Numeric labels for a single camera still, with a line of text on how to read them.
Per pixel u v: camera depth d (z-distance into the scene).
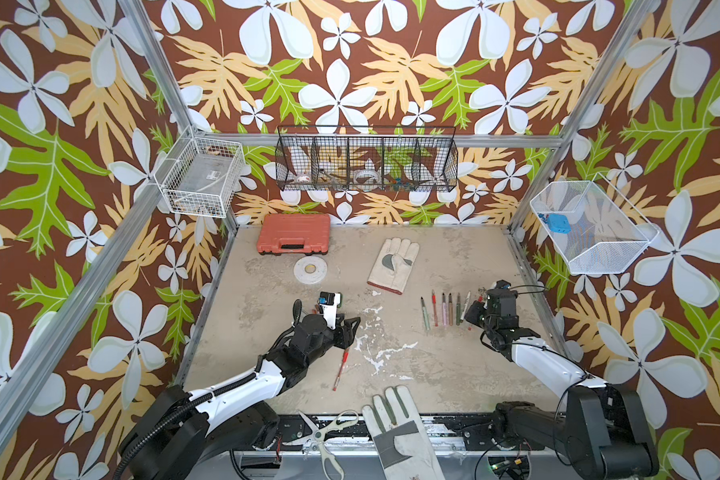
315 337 0.63
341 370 0.84
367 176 0.99
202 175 0.86
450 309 0.97
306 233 1.15
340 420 0.77
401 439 0.73
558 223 0.86
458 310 0.96
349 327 0.74
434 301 0.99
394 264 1.08
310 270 1.07
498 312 0.68
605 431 0.41
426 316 0.95
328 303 0.72
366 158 0.97
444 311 0.96
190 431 0.41
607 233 0.78
